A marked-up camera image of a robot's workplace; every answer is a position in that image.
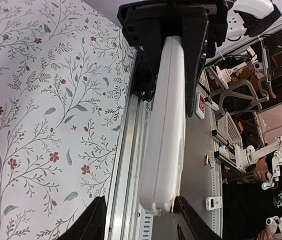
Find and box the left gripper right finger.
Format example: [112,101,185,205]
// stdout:
[173,196,221,240]

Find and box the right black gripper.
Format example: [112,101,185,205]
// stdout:
[117,0,228,118]

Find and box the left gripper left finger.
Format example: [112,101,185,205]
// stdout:
[59,196,106,240]

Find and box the white remote control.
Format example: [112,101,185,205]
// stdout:
[138,36,186,216]

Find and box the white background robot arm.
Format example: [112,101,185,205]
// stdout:
[59,136,282,240]

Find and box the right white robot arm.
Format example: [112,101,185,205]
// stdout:
[117,0,281,117]

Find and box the white digital timer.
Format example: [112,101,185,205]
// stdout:
[205,196,223,211]

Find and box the red white box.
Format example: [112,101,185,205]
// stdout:
[195,94,205,120]

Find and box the grey office chair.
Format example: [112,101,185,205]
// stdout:
[215,79,262,117]

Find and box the floral patterned table mat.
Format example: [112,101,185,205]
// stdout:
[0,0,133,240]

